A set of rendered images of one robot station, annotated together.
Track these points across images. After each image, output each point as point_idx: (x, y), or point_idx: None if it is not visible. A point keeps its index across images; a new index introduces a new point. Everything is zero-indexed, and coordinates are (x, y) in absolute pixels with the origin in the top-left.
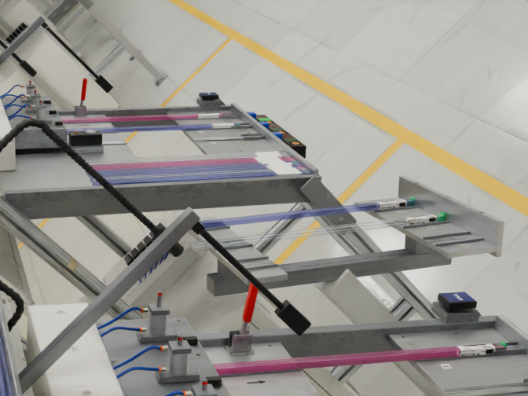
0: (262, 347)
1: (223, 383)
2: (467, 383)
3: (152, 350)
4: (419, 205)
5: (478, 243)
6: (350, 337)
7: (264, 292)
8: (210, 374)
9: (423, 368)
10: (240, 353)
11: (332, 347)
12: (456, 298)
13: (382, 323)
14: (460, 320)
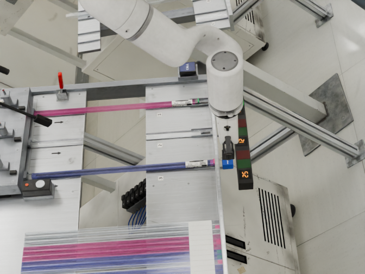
0: (75, 95)
1: (23, 139)
2: (161, 129)
3: (2, 113)
4: None
5: (222, 22)
6: (124, 88)
7: (23, 114)
8: (19, 132)
9: (146, 116)
10: (61, 100)
11: (116, 92)
12: (184, 68)
13: (143, 80)
14: (186, 80)
